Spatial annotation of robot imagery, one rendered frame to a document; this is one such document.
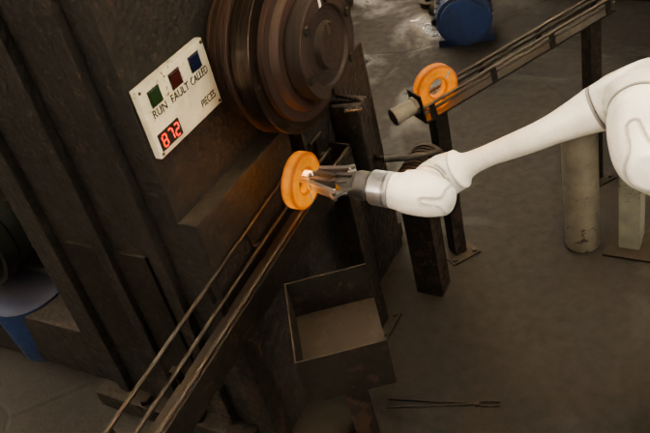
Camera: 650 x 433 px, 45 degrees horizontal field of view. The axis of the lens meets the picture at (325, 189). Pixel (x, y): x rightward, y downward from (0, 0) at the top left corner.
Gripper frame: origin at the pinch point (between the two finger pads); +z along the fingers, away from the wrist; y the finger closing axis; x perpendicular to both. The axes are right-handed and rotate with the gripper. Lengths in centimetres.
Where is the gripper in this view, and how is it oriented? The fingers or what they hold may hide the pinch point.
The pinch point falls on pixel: (300, 175)
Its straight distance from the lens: 205.4
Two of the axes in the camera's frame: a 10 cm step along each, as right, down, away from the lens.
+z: -8.8, -1.5, 4.5
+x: -1.7, -7.9, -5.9
